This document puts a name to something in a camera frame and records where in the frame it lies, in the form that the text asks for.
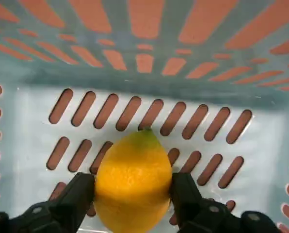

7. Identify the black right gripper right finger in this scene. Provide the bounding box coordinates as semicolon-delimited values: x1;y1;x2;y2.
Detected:
168;172;281;233

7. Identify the yellow lemon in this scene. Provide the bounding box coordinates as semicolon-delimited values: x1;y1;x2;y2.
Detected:
93;127;173;233

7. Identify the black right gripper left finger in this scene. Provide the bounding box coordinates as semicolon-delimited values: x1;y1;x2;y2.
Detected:
0;172;96;233

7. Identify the light blue plastic basket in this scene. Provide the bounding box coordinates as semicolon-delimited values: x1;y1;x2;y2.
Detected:
0;0;289;233

